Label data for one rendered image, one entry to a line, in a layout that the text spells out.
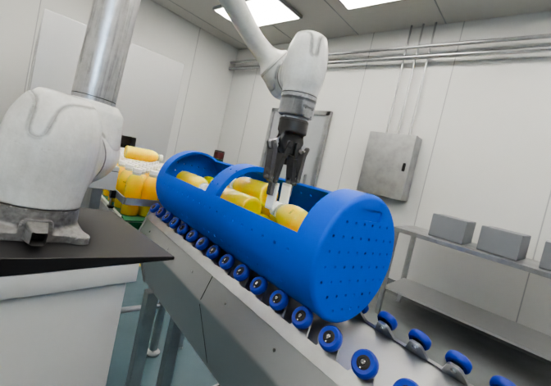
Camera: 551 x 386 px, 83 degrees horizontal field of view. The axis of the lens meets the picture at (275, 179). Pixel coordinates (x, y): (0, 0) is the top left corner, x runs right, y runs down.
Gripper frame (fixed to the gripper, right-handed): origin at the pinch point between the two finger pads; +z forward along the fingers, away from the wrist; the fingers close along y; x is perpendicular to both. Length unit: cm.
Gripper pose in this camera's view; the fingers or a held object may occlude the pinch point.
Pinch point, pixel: (278, 197)
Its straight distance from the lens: 80.3
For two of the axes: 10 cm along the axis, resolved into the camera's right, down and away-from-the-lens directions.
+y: 7.4, 0.9, 6.7
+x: -6.5, -2.0, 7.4
